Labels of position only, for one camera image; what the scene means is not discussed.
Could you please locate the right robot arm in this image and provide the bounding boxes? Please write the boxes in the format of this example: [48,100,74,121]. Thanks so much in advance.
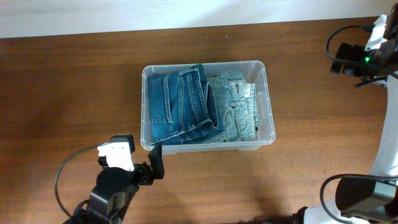
[196,10,387,223]

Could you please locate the dark blue jeans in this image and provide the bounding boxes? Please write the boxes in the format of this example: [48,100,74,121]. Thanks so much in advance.
[147,64,224,145]

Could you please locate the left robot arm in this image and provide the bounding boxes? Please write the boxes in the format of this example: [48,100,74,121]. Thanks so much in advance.
[65,134,165,224]

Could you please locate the clear plastic storage container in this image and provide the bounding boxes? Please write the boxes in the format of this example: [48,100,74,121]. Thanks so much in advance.
[141,60,276,154]

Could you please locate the light blue jeans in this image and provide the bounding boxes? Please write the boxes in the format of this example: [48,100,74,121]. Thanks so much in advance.
[203,69,261,144]

